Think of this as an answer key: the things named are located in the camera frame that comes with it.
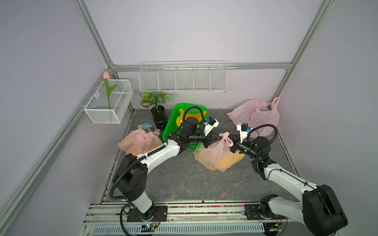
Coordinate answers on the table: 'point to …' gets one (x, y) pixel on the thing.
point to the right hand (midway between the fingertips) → (221, 135)
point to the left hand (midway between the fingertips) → (221, 138)
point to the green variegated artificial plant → (154, 99)
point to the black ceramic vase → (158, 113)
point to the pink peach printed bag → (218, 156)
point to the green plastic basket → (194, 145)
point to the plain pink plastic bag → (265, 117)
